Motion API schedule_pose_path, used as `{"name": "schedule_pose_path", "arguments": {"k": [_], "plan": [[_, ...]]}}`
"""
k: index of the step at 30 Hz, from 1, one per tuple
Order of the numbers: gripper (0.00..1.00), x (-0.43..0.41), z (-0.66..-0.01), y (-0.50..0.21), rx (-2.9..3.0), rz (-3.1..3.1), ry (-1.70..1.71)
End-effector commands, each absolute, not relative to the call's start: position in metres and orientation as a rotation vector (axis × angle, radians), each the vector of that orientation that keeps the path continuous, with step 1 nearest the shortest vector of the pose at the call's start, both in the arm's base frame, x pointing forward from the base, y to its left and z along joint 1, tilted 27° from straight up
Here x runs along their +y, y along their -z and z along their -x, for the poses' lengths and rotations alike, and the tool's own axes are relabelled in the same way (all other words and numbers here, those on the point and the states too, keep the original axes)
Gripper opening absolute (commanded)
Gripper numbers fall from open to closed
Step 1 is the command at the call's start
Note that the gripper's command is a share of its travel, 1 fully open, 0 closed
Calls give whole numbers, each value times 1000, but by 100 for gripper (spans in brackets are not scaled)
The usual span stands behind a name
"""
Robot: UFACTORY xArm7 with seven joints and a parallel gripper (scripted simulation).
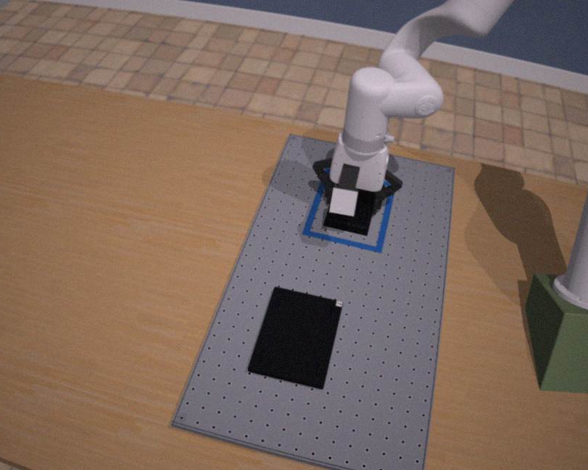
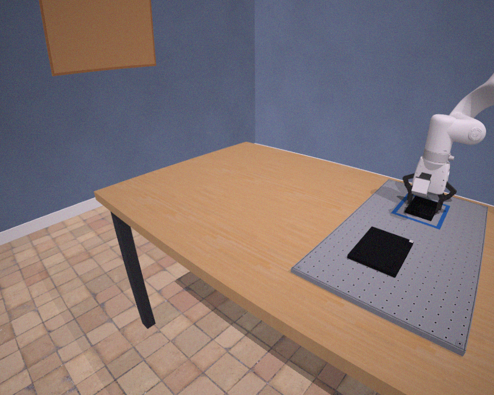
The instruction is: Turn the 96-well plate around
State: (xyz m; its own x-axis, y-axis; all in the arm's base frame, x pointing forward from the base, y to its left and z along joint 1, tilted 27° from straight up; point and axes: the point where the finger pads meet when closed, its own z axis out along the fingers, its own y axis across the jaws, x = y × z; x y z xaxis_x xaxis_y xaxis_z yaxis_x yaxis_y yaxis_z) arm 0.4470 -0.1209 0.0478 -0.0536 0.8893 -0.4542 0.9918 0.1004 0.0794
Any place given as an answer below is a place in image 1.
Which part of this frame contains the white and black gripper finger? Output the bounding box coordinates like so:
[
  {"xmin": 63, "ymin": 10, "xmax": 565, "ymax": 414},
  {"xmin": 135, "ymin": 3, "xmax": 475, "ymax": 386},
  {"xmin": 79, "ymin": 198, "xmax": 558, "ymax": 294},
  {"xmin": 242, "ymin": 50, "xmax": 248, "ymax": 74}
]
[
  {"xmin": 313, "ymin": 158, "xmax": 336, "ymax": 204},
  {"xmin": 372, "ymin": 170, "xmax": 403, "ymax": 215}
]

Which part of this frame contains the black rectangular pad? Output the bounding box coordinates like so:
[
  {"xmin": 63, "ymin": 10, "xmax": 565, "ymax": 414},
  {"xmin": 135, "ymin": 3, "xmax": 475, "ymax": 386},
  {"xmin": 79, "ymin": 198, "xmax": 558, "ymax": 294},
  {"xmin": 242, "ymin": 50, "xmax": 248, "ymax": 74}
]
[{"xmin": 248, "ymin": 287, "xmax": 343, "ymax": 390}]

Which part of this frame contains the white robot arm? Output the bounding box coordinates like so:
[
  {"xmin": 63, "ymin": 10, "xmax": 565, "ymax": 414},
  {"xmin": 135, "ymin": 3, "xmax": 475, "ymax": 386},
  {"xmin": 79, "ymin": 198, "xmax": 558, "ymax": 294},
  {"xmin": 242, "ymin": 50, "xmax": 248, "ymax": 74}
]
[{"xmin": 329, "ymin": 0, "xmax": 588, "ymax": 310}]

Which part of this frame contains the blue tape outline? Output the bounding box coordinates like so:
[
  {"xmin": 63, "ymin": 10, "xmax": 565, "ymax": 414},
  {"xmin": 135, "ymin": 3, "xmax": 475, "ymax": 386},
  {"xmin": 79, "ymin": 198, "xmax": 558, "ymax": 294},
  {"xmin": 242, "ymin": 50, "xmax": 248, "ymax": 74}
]
[{"xmin": 302, "ymin": 182, "xmax": 394, "ymax": 253}]

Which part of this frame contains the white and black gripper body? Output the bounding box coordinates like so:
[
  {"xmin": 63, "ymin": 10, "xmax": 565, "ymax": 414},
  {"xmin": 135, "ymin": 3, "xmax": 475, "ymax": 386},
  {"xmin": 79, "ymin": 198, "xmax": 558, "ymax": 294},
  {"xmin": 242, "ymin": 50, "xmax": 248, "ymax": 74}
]
[{"xmin": 330, "ymin": 131, "xmax": 389, "ymax": 192}]

